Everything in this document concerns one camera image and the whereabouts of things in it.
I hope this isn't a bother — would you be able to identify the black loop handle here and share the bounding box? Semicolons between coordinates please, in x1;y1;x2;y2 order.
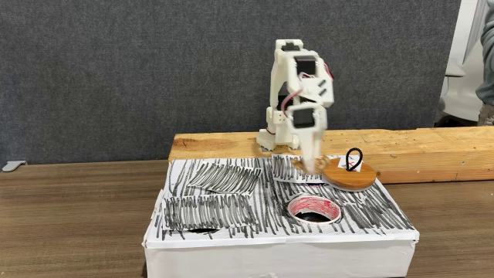
344;147;364;172

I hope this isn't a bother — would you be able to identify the grey felt partition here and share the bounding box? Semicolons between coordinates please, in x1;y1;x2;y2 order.
0;0;462;168

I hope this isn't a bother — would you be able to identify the person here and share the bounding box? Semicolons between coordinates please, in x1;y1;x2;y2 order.
475;10;494;127

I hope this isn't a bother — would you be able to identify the light wooden plank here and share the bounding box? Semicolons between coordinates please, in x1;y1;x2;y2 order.
168;126;494;185

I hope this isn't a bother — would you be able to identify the round wooden lid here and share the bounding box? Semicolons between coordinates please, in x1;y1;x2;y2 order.
321;156;377;192

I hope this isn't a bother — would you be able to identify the white plastic furniture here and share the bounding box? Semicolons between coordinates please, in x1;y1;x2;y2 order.
437;0;492;123

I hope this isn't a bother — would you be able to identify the white paper with red cross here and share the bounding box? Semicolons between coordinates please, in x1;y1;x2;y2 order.
337;156;364;173

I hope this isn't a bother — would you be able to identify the white box with black scribbles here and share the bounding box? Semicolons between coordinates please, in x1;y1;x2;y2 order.
142;154;421;278

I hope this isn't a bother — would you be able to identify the scribbled paper flap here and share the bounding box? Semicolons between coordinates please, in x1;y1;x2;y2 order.
186;161;263;196
163;193;259;232
271;154;326;183

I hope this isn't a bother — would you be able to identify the grey partition foot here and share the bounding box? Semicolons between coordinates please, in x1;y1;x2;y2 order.
1;159;29;173

